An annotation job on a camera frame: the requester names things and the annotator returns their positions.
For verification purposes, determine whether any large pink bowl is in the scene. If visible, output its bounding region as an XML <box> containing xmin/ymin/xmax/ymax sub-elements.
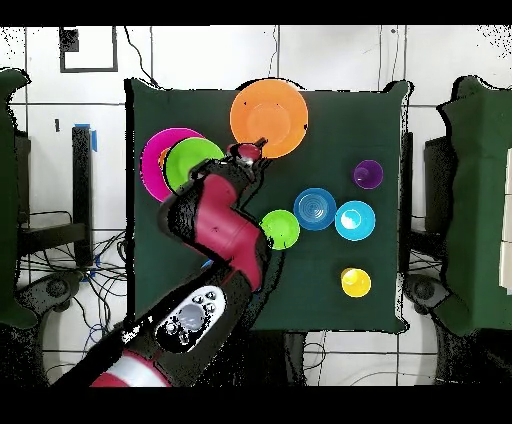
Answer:
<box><xmin>139</xmin><ymin>127</ymin><xmax>205</xmax><ymax>203</ymax></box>

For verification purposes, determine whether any thin black cable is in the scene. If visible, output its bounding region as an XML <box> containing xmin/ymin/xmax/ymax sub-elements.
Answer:
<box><xmin>122</xmin><ymin>25</ymin><xmax>161</xmax><ymax>88</ymax></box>

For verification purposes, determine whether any dark green tablecloth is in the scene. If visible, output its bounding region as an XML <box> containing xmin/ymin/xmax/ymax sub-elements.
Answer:
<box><xmin>124</xmin><ymin>77</ymin><xmax>413</xmax><ymax>335</ymax></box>

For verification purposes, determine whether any green cloth covered side table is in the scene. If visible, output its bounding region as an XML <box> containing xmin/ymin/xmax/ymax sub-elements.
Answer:
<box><xmin>433</xmin><ymin>75</ymin><xmax>512</xmax><ymax>338</ymax></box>
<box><xmin>0</xmin><ymin>66</ymin><xmax>39</xmax><ymax>330</ymax></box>

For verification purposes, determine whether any small light blue bowl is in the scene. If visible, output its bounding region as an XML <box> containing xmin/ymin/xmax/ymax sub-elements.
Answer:
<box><xmin>334</xmin><ymin>200</ymin><xmax>377</xmax><ymax>242</ymax></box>

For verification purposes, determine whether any tangle of floor cables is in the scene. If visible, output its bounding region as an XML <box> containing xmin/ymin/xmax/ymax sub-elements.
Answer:
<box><xmin>17</xmin><ymin>209</ymin><xmax>129</xmax><ymax>353</ymax></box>

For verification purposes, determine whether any yellow cup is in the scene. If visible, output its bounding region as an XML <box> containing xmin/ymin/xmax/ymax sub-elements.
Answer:
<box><xmin>340</xmin><ymin>267</ymin><xmax>372</xmax><ymax>299</ymax></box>

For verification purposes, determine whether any blue tape strip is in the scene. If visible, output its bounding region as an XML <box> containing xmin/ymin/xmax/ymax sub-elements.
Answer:
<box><xmin>74</xmin><ymin>122</ymin><xmax>98</xmax><ymax>153</ymax></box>

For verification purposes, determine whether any large orange bowl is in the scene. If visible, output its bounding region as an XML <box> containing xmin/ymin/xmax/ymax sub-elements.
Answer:
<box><xmin>229</xmin><ymin>78</ymin><xmax>310</xmax><ymax>160</ymax></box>

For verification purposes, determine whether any dark blue bowl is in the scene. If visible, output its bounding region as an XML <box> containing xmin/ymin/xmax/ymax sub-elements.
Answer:
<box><xmin>292</xmin><ymin>187</ymin><xmax>338</xmax><ymax>232</ymax></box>

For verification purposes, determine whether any black square floor frame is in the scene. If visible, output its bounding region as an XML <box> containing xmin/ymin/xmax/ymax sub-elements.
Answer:
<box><xmin>58</xmin><ymin>25</ymin><xmax>120</xmax><ymax>74</ymax></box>

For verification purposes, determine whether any black metal frame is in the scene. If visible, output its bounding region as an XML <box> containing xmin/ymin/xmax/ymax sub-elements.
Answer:
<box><xmin>15</xmin><ymin>125</ymin><xmax>94</xmax><ymax>269</ymax></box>

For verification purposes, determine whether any purple cup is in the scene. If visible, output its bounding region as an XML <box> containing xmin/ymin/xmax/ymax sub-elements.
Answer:
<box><xmin>352</xmin><ymin>159</ymin><xmax>385</xmax><ymax>191</ymax></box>

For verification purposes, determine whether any large green bowl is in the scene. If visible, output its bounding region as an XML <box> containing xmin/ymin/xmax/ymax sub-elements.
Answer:
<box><xmin>164</xmin><ymin>136</ymin><xmax>226</xmax><ymax>193</ymax></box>

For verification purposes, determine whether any dark grey chair base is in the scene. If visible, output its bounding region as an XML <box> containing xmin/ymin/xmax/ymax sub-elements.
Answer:
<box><xmin>401</xmin><ymin>273</ymin><xmax>451</xmax><ymax>317</ymax></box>
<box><xmin>17</xmin><ymin>271</ymin><xmax>83</xmax><ymax>317</ymax></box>

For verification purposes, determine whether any small green bowl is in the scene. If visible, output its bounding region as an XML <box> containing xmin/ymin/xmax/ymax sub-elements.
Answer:
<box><xmin>259</xmin><ymin>209</ymin><xmax>301</xmax><ymax>251</ymax></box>

